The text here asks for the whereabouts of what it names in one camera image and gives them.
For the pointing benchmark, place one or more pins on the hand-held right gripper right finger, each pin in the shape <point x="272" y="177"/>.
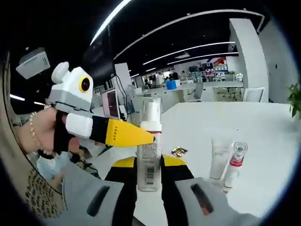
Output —
<point x="178" y="188"/>

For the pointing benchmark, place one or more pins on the clear-capped white skincare bottle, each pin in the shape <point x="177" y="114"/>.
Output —
<point x="149" y="162"/>

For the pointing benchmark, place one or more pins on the white ceiling unit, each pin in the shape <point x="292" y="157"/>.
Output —
<point x="33" y="62"/>

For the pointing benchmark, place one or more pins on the beige printed shirt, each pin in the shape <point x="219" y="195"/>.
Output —
<point x="23" y="188"/>

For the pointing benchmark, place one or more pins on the green potted plant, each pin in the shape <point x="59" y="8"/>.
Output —
<point x="295" y="99"/>

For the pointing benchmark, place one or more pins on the blue water jug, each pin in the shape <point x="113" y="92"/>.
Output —
<point x="171" y="85"/>

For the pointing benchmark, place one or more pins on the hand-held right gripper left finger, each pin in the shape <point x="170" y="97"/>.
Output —
<point x="117" y="188"/>

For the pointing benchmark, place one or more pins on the white skincare tube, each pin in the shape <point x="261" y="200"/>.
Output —
<point x="218" y="160"/>

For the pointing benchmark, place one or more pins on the white skincare bottle red collar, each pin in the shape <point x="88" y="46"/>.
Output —
<point x="232" y="169"/>

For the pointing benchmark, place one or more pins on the white mesh chair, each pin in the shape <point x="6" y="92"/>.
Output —
<point x="254" y="94"/>

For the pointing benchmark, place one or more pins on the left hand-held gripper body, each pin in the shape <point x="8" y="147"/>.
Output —
<point x="70" y="94"/>

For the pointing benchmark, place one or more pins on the white framed monitor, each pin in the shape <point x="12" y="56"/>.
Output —
<point x="112" y="104"/>

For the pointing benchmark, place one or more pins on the person's left hand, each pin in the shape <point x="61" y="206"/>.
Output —
<point x="47" y="127"/>

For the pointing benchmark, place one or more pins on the gold foil sachet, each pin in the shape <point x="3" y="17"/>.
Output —
<point x="179" y="151"/>

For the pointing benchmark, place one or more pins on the grey swivel chair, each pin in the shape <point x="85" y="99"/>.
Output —
<point x="197" y="93"/>

